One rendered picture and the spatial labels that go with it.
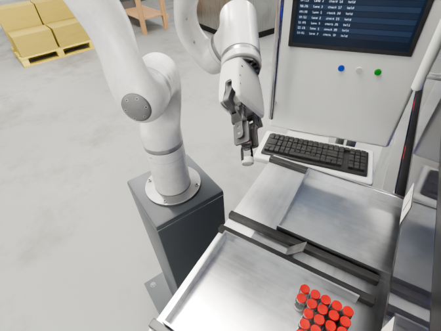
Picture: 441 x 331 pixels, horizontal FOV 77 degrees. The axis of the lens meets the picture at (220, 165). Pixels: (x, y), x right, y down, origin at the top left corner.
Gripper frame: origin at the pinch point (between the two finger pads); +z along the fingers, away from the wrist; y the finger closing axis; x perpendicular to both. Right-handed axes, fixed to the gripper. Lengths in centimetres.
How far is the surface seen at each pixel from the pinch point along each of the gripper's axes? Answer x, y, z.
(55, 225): -186, -46, -13
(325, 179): -0.4, -48.4, -4.3
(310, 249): -2.6, -32.5, 18.2
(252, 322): -12.7, -19.1, 33.3
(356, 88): 14, -59, -39
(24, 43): -384, -35, -301
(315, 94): -1, -57, -42
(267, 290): -11.1, -23.7, 27.3
